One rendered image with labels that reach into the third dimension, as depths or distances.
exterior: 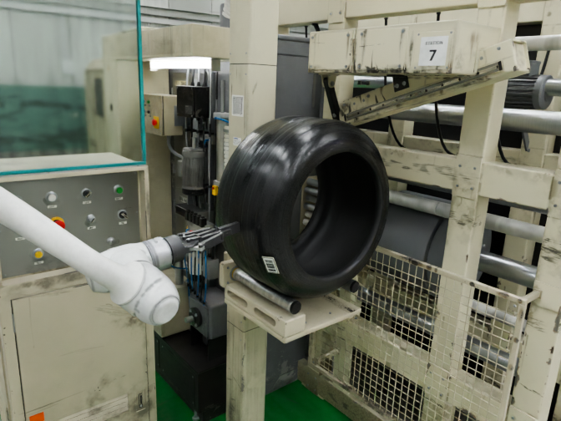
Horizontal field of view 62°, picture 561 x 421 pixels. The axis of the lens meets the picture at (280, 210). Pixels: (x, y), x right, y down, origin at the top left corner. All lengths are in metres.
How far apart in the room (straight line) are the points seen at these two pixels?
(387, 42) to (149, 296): 1.05
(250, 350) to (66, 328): 0.71
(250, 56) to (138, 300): 0.96
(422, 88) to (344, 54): 0.29
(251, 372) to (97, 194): 0.96
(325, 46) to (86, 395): 1.63
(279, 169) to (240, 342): 0.89
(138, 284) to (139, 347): 1.06
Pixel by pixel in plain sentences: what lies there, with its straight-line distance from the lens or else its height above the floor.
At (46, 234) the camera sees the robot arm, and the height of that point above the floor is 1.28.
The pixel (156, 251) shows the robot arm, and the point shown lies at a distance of 1.25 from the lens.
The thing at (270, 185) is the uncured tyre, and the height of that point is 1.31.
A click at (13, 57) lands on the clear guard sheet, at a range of 1.75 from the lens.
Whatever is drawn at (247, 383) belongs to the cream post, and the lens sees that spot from 2.09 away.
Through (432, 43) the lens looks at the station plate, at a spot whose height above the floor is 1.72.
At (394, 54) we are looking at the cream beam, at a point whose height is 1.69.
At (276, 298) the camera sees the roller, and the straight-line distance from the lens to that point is 1.56.
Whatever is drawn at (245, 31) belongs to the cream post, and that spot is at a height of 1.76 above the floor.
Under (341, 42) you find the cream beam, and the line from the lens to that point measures 1.72.
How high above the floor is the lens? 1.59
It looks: 15 degrees down
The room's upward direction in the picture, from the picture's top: 2 degrees clockwise
